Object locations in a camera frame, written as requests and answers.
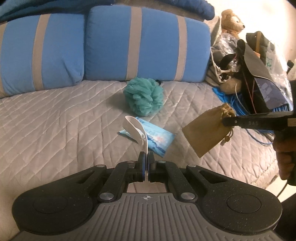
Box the blue tissue pack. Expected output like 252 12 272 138
118 117 175 157

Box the white plastic shoehorn strip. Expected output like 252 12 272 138
123 115 149 181

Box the tan drawstring pouch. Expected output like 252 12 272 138
182 103 235 158

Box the teal mesh bath loofah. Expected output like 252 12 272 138
123 77 164 116

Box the person's right hand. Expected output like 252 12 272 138
273 136 295 180

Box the dark fabric bag pile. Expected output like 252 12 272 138
205 17 292 115

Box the grey quilted sofa cover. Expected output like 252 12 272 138
1 81 278 240

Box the brown teddy bear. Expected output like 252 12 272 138
221 9 245 39

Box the right blue striped cushion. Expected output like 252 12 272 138
85 5 211 82

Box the blue striped cushion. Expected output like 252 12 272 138
1 14 85 98
85 5 211 82

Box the left blue striped cushion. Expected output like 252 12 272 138
1 14 85 98

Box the coiled blue cable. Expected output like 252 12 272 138
212 87 290 147

